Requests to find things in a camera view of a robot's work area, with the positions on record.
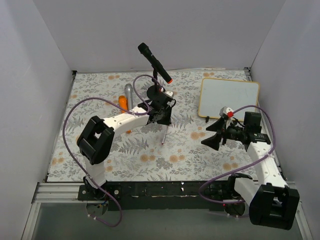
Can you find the floral table mat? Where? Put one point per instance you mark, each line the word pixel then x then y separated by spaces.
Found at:
pixel 139 155

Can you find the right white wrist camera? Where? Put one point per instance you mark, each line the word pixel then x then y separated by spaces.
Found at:
pixel 226 113

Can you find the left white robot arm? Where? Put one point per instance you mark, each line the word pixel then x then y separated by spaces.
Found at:
pixel 95 141

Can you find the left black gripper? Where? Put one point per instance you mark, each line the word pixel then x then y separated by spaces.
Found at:
pixel 163 117

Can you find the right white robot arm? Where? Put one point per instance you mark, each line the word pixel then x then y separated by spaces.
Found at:
pixel 271 202

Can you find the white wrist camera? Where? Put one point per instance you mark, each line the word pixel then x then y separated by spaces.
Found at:
pixel 226 113
pixel 167 98

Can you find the black microphone stand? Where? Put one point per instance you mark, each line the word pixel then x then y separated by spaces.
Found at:
pixel 153 92

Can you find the silver microphone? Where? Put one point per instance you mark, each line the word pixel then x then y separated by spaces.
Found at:
pixel 128 89

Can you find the aluminium frame rail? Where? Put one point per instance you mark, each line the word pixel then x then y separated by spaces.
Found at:
pixel 56 193

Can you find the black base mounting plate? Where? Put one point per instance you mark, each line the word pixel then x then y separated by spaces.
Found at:
pixel 162 195

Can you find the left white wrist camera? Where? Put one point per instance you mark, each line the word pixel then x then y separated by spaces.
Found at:
pixel 167 98

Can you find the black microphone orange tip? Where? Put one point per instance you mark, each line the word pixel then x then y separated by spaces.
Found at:
pixel 157 66

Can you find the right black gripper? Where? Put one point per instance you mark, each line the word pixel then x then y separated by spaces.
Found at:
pixel 223 133

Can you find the yellow framed whiteboard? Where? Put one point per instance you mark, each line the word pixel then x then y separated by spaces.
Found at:
pixel 218 93

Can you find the red capped whiteboard marker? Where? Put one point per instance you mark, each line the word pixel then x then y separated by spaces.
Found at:
pixel 165 134

